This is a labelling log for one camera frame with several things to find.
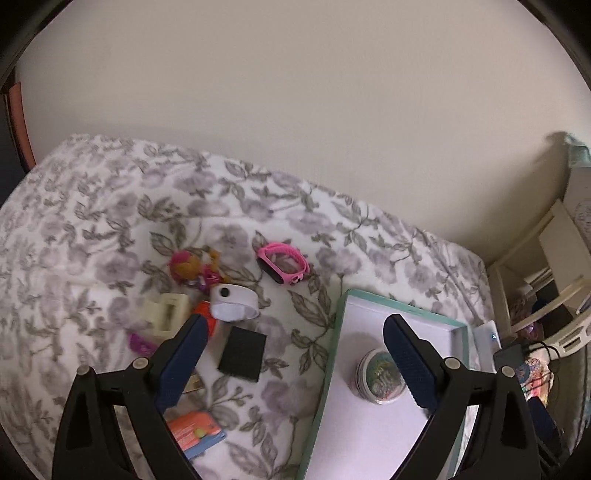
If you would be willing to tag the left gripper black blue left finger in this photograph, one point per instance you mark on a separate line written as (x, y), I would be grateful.
(89, 443)

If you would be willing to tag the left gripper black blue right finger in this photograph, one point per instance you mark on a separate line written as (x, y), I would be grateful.
(503, 442)

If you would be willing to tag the orange blue card case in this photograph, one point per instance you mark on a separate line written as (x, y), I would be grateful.
(196, 432)

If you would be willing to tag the purple small toy bar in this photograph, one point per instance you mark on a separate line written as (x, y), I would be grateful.
(141, 346)

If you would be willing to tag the cream hair claw clip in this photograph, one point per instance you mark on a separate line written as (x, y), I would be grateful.
(166, 315)

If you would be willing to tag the black charger cube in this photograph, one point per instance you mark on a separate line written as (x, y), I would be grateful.
(242, 356)

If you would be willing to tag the orange red glue tube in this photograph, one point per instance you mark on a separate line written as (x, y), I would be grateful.
(203, 309)

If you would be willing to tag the white round band device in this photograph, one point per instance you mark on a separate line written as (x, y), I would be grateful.
(232, 303)

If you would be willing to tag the pink orange doll toy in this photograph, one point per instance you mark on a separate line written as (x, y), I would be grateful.
(186, 269)

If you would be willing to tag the pink smart watch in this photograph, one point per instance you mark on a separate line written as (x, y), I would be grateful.
(283, 263)

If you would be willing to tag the gold harmonica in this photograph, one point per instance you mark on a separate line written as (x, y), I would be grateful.
(194, 384)

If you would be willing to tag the round colourful tin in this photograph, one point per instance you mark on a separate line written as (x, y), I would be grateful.
(527, 374)

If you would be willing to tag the black plugged adapter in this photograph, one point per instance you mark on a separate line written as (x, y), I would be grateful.
(511, 356)

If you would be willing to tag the white power strip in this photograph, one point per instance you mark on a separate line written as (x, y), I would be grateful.
(487, 343)

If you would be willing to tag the teal rimmed white tray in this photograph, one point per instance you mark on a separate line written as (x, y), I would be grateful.
(353, 438)

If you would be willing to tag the round tin with beads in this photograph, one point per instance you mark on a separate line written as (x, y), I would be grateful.
(378, 379)

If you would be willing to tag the cream white toy shelf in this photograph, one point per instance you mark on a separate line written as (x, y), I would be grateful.
(548, 272)

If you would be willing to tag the floral grey white blanket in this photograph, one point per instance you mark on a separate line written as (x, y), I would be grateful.
(86, 239)

